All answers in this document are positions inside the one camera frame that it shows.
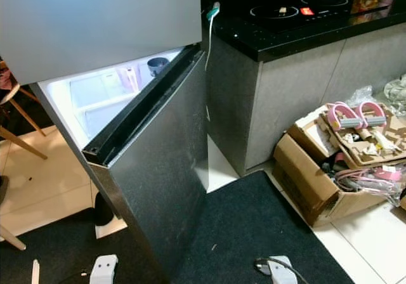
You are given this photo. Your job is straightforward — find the flat cardboard tray box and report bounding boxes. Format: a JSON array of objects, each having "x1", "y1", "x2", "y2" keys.
[{"x1": 289, "y1": 106, "x2": 406, "y2": 171}]

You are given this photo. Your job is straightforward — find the black floor mat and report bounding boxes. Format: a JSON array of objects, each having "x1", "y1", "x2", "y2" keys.
[{"x1": 0, "y1": 170, "x2": 356, "y2": 284}]

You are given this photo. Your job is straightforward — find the black induction hob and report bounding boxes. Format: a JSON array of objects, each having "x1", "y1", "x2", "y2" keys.
[{"x1": 235, "y1": 0, "x2": 356, "y2": 22}]

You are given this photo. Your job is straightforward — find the black fridge foot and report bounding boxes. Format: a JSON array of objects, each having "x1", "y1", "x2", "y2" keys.
[{"x1": 94, "y1": 192, "x2": 115, "y2": 226}]

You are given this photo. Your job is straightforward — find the green crumpled cloth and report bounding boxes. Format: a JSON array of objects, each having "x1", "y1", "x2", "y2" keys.
[{"x1": 384, "y1": 75, "x2": 406, "y2": 117}]

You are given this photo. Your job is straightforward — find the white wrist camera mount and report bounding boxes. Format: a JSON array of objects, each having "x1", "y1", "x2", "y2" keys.
[
  {"x1": 263, "y1": 255, "x2": 299, "y2": 284},
  {"x1": 90, "y1": 254, "x2": 118, "y2": 284}
]

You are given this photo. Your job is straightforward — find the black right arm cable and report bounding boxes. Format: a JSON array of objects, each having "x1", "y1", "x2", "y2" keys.
[{"x1": 252, "y1": 257, "x2": 318, "y2": 284}]

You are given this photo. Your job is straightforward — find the grey two-door fridge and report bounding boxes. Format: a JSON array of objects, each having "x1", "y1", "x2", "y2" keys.
[{"x1": 0, "y1": 0, "x2": 209, "y2": 284}]

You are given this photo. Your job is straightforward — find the glass fridge shelf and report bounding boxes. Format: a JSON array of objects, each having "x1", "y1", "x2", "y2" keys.
[{"x1": 70, "y1": 87, "x2": 134, "y2": 117}]

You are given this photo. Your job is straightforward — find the white cable with teal plug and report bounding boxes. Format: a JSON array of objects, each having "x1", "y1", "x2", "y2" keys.
[{"x1": 204, "y1": 2, "x2": 221, "y2": 123}]

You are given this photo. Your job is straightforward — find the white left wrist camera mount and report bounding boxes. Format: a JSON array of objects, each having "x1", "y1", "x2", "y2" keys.
[{"x1": 90, "y1": 254, "x2": 118, "y2": 284}]

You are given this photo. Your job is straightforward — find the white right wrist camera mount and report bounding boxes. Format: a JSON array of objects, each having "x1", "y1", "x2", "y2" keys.
[{"x1": 263, "y1": 255, "x2": 299, "y2": 284}]

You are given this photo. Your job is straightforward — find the person in pink shirt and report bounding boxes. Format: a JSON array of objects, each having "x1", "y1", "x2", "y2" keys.
[{"x1": 0, "y1": 59, "x2": 16, "y2": 93}]

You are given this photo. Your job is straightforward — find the dark round fridge knob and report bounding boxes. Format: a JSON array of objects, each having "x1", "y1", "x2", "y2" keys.
[{"x1": 146, "y1": 57, "x2": 171, "y2": 77}]

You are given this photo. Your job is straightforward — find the large cardboard box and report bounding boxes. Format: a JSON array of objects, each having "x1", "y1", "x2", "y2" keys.
[{"x1": 273, "y1": 135, "x2": 388, "y2": 228}]

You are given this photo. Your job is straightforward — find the pink arched handle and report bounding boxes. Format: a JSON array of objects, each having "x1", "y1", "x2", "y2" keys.
[
  {"x1": 358, "y1": 100, "x2": 388, "y2": 127},
  {"x1": 325, "y1": 101, "x2": 363, "y2": 131}
]

